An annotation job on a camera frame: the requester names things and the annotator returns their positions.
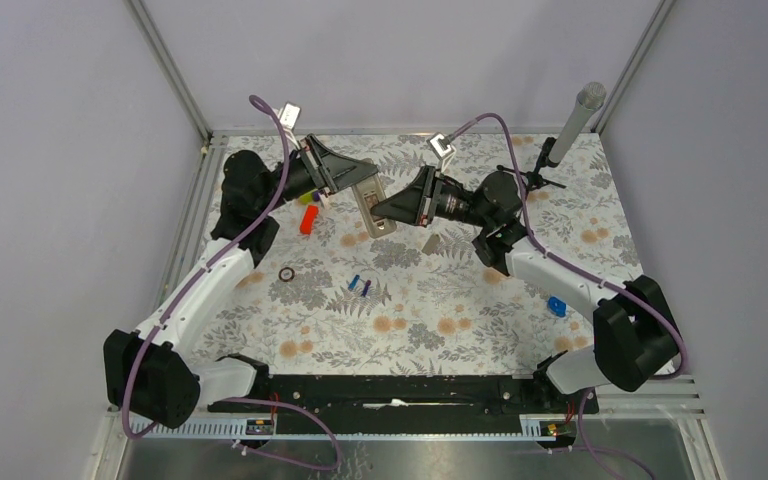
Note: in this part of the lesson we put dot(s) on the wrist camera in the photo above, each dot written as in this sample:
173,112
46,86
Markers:
441,146
289,115

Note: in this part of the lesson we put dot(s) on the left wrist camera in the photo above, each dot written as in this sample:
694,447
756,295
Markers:
289,115

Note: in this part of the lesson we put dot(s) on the green and purple block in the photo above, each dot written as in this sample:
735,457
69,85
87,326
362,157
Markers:
314,196

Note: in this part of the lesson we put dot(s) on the grey microphone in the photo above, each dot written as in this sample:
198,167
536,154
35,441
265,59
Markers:
589,100

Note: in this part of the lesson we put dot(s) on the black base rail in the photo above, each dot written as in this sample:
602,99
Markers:
404,405

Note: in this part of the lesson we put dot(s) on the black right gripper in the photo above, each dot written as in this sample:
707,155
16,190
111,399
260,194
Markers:
416,204

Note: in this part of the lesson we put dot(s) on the poker chip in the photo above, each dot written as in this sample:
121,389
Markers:
286,274

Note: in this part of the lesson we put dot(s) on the red plastic block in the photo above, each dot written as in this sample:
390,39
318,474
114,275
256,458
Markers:
308,220

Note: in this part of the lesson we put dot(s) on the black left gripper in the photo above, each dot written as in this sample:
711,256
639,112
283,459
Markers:
336,171

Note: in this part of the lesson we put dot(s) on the blue battery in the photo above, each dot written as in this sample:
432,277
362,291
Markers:
354,282

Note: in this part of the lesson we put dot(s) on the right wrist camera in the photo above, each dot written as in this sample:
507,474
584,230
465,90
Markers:
441,146

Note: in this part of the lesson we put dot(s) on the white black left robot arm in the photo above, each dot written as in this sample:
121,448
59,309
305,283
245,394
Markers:
148,371

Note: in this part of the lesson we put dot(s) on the blue plastic piece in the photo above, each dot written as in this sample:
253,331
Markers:
557,307

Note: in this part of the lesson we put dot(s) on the black mini tripod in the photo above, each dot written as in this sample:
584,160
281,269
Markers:
534,179

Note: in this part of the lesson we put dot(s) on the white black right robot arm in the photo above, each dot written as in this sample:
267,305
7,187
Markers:
634,334

